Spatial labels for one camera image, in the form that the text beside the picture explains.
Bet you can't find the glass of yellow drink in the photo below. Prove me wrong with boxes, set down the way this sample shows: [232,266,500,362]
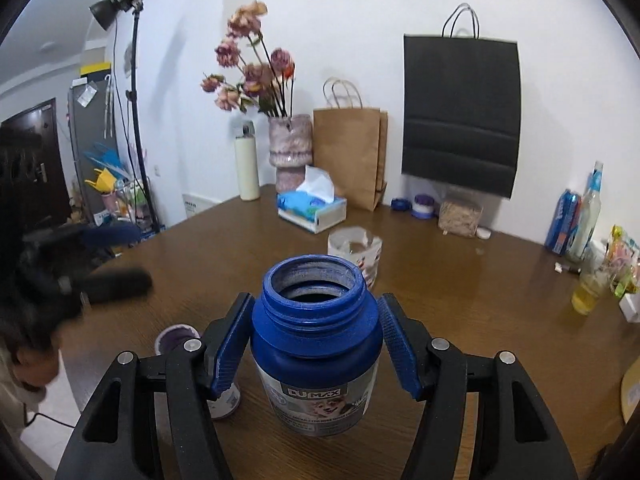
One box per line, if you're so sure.
[570,255,613,315]

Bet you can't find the pink ceramic vase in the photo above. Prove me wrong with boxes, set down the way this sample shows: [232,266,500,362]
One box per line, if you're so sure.
[269,114,314,194]

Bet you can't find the clear jar of grains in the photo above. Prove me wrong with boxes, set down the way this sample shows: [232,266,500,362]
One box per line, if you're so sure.
[437,195,483,237]

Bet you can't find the blue plastic bottle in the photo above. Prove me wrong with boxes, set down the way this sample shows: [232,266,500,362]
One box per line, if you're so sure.
[250,255,383,437]

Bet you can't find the blue soda can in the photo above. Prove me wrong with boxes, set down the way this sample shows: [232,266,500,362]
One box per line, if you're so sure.
[544,188,582,256]

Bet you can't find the clear patterned cup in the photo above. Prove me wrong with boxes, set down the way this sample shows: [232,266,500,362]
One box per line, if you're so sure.
[328,226,383,289]

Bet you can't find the snack packets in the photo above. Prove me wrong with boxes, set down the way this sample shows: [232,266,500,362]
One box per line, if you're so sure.
[605,226,639,299]

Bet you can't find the dark door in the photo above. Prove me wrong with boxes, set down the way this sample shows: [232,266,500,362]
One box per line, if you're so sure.
[1,99,72,234]

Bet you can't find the black paper bag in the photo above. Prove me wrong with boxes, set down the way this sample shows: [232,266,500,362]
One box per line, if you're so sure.
[401,2,522,200]

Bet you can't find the cream thermos bottle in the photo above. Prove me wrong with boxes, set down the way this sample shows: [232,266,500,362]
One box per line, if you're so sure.
[234,120,260,202]

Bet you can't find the purple plastic bottle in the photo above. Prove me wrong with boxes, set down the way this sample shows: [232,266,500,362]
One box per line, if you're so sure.
[153,323,242,421]

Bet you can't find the grey cabinet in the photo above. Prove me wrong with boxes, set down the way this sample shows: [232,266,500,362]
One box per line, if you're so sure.
[67,63,129,226]

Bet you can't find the blue tissue box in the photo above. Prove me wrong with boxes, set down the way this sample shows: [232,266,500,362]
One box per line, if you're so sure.
[277,166,347,234]

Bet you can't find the brown paper bag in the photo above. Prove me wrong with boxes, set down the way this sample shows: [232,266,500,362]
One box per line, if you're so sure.
[314,77,388,211]

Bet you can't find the purple bottle cap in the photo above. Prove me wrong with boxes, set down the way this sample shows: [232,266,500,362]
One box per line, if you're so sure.
[411,194,435,220]

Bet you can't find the blue bottle cap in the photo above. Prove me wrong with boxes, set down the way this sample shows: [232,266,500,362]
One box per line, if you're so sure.
[390,198,412,211]

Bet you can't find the dried pink roses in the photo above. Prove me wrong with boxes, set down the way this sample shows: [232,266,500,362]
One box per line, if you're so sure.
[200,0,296,118]

